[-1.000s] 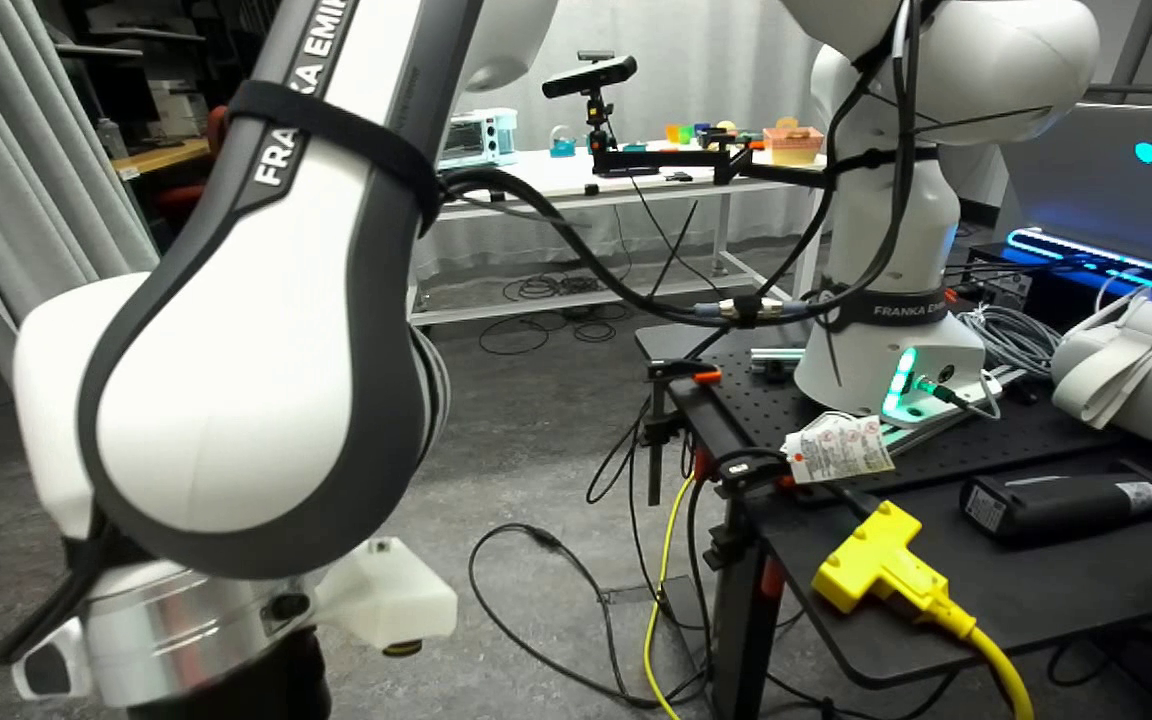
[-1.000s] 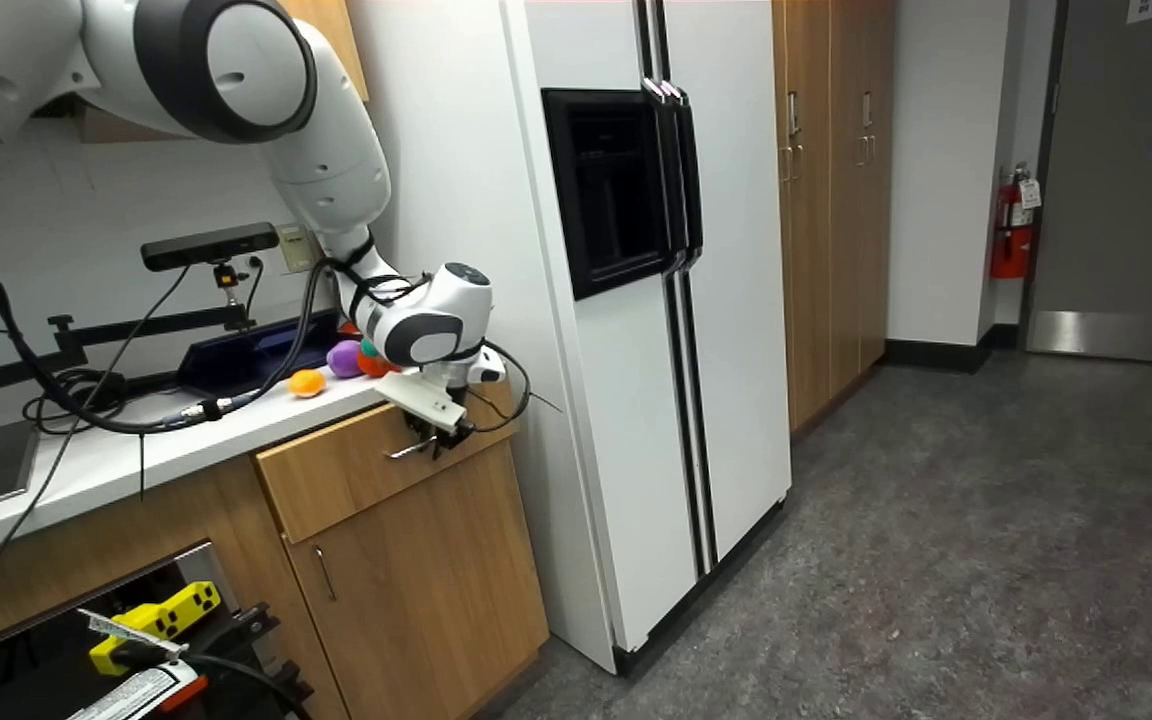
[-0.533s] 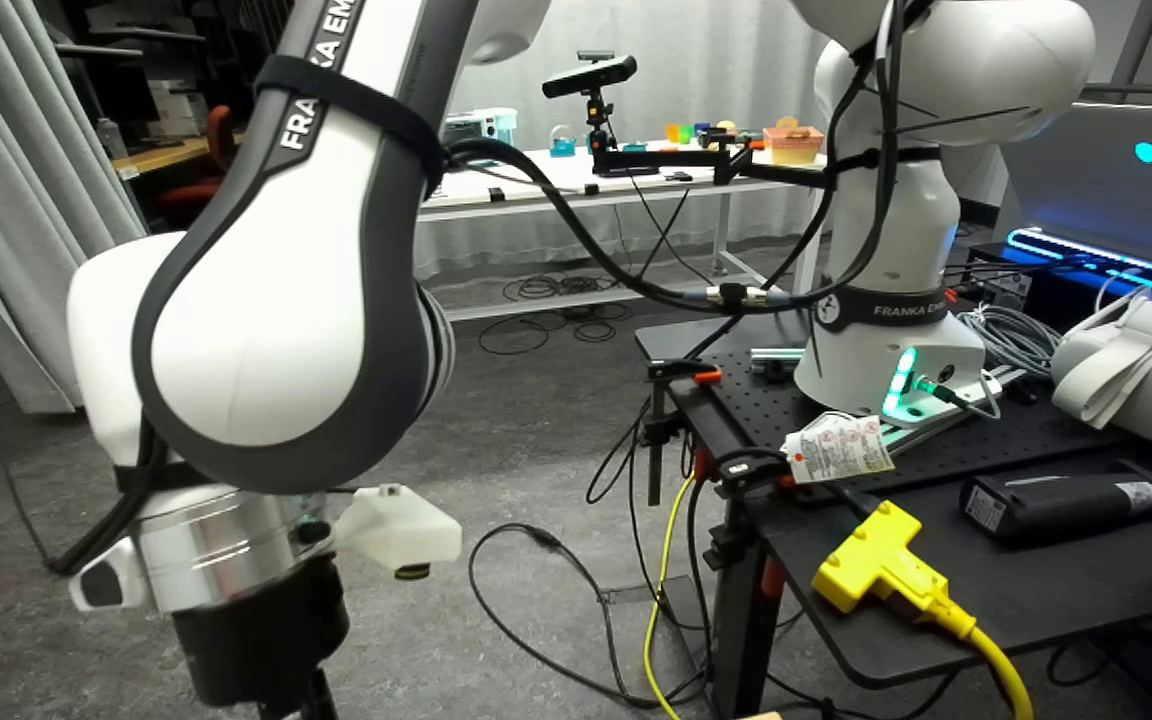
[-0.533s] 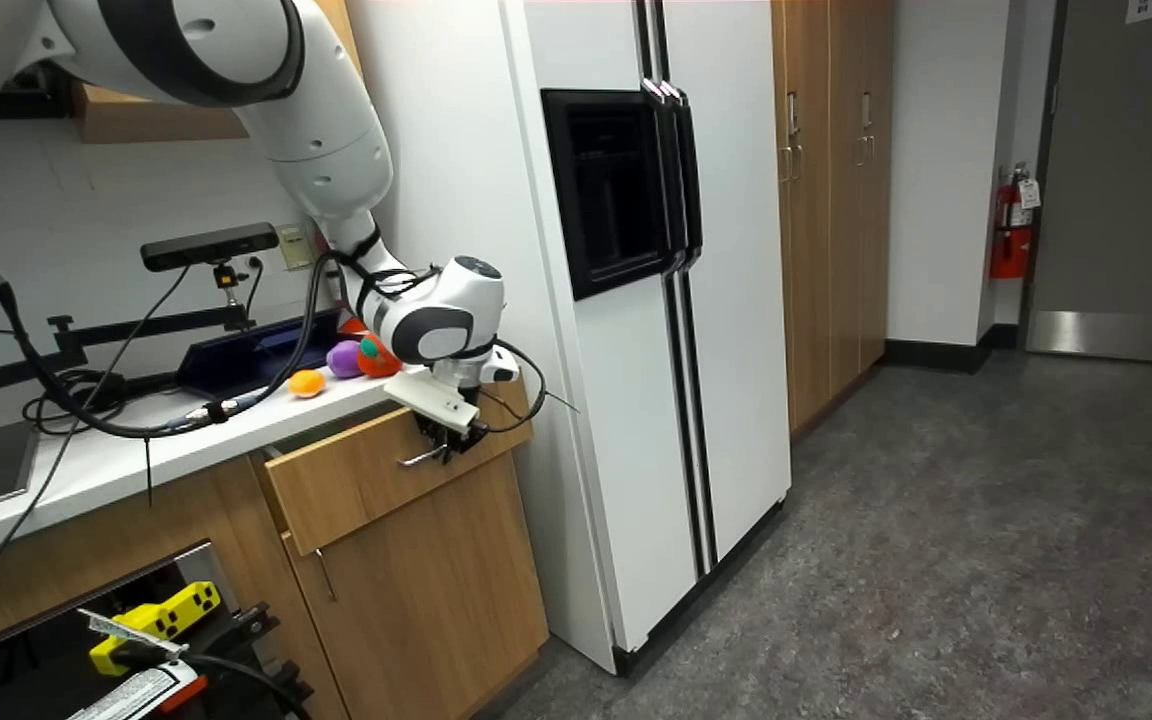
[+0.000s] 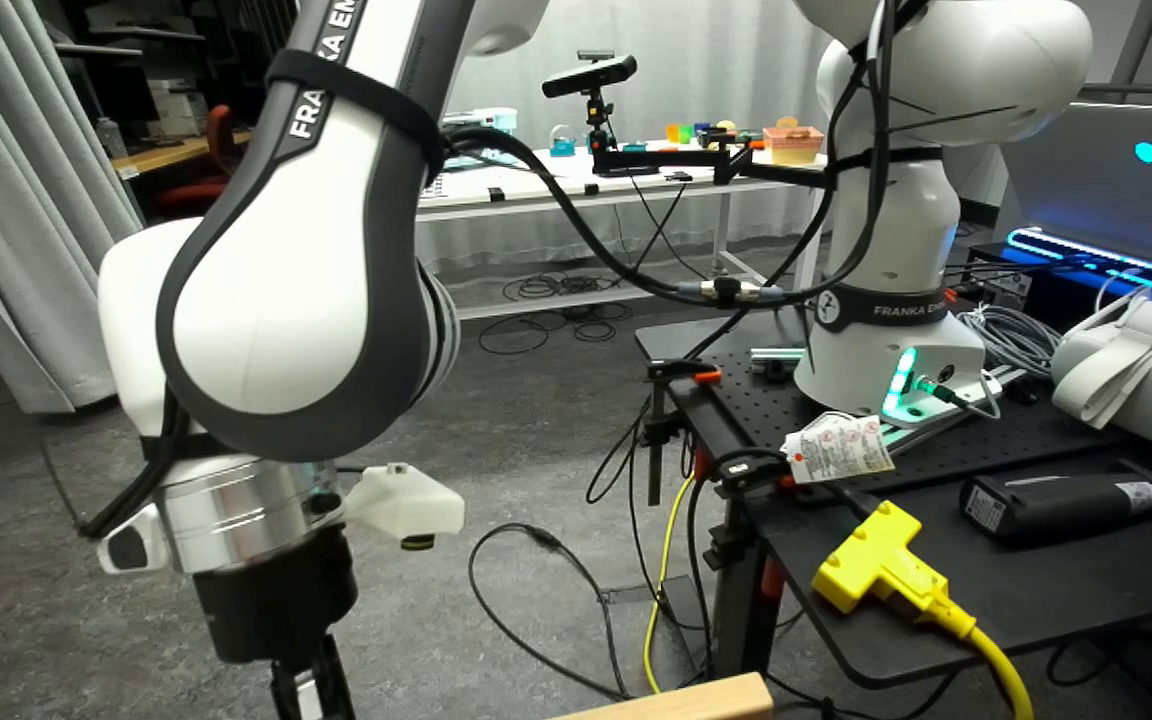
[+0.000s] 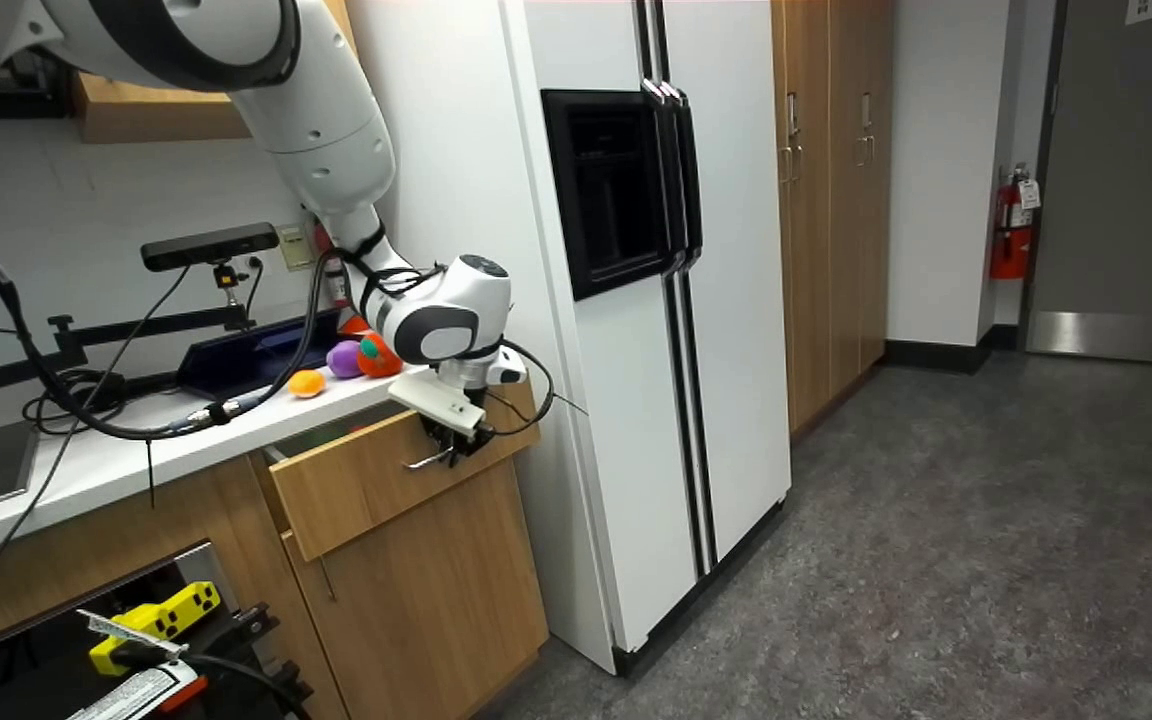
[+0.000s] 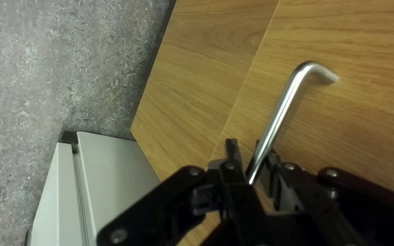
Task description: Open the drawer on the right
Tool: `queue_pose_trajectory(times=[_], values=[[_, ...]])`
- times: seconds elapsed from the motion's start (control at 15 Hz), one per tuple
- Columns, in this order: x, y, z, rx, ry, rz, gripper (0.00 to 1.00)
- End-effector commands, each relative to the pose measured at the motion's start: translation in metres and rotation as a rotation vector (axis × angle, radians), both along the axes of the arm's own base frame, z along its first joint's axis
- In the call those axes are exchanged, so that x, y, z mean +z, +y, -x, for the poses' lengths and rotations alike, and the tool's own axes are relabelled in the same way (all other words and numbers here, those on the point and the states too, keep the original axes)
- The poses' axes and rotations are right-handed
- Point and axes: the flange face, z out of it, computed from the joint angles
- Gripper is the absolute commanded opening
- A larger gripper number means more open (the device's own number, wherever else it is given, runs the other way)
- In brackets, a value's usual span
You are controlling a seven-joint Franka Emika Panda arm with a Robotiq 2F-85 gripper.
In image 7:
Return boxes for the wooden cabinet door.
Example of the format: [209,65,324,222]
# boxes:
[130,0,280,183]

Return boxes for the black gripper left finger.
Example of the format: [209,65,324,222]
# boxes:
[97,138,270,246]

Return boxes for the white refrigerator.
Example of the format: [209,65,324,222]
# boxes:
[24,130,162,246]

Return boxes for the silver drawer handle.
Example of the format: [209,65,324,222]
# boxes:
[245,60,340,186]

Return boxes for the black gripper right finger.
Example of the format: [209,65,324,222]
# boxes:
[253,149,394,246]

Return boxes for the wooden drawer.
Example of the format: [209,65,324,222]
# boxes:
[208,0,394,203]

